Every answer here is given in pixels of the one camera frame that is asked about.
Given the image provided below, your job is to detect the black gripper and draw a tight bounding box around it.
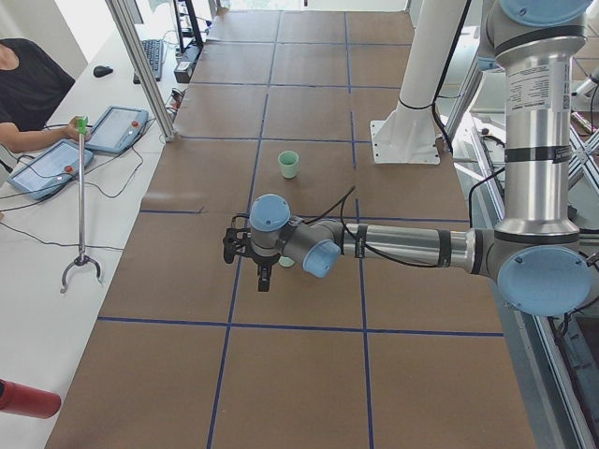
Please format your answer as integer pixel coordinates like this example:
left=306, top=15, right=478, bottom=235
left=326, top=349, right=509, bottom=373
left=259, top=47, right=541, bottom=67
left=248, top=246, right=281, bottom=292

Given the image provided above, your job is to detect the green cup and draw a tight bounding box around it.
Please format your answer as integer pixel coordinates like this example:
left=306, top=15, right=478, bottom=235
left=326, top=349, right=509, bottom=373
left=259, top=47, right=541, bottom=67
left=278, top=256, right=295, bottom=268
left=278, top=151, right=300, bottom=180

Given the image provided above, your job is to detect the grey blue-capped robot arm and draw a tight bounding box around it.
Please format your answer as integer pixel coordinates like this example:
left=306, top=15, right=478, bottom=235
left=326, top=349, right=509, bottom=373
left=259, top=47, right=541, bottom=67
left=229, top=1, right=598, bottom=316

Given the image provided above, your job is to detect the green cup standing on table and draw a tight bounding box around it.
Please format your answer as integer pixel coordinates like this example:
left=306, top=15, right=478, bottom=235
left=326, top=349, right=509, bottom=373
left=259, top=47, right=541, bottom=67
left=278, top=151, right=300, bottom=180

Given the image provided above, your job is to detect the metal reacher grabber tool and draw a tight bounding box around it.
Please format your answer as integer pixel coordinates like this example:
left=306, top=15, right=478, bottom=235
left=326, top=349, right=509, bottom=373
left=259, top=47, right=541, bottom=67
left=60, top=116, right=101, bottom=294

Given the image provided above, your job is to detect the white side table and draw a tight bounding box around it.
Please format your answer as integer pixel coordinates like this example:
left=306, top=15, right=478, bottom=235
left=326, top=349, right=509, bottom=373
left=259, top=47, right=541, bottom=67
left=0, top=32, right=170, bottom=449

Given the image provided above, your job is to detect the blue teach pendant far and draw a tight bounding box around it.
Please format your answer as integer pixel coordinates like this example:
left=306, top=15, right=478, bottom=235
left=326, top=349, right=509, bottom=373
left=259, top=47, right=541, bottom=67
left=85, top=106, right=149, bottom=154

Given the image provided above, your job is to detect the blue teach pendant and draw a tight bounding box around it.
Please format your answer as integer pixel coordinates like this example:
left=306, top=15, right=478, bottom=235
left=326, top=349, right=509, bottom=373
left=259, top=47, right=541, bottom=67
left=8, top=139, right=79, bottom=200
left=85, top=106, right=149, bottom=154

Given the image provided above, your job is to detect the blue teach pendant near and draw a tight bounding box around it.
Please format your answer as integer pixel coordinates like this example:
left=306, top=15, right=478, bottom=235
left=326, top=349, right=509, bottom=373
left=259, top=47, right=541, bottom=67
left=8, top=139, right=79, bottom=200

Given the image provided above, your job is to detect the black keyboard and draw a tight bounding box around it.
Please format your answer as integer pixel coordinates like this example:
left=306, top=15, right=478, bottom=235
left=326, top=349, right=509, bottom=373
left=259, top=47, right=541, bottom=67
left=141, top=39, right=164, bottom=81

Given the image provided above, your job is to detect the black computer mouse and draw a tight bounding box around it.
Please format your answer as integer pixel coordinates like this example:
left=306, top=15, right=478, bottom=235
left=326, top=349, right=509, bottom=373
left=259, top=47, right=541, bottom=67
left=93, top=65, right=113, bottom=78

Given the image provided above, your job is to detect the red bottle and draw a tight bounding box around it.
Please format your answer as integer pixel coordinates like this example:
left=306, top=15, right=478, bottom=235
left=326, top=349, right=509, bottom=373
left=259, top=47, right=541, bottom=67
left=1, top=380, right=62, bottom=419

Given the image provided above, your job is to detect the person in black shirt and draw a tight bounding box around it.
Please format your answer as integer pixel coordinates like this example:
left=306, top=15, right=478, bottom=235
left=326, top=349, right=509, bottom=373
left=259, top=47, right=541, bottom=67
left=1, top=38, right=80, bottom=153

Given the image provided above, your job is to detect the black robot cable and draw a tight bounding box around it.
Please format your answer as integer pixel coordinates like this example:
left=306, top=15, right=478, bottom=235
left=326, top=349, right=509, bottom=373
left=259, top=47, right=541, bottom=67
left=232, top=184, right=509, bottom=268

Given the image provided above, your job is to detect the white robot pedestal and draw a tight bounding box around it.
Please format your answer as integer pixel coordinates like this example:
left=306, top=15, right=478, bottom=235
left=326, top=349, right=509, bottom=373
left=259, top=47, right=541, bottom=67
left=371, top=0, right=470, bottom=165

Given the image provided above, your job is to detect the aluminium frame post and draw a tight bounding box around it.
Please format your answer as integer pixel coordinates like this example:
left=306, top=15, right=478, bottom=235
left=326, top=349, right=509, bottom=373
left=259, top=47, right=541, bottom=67
left=106, top=0, right=175, bottom=142

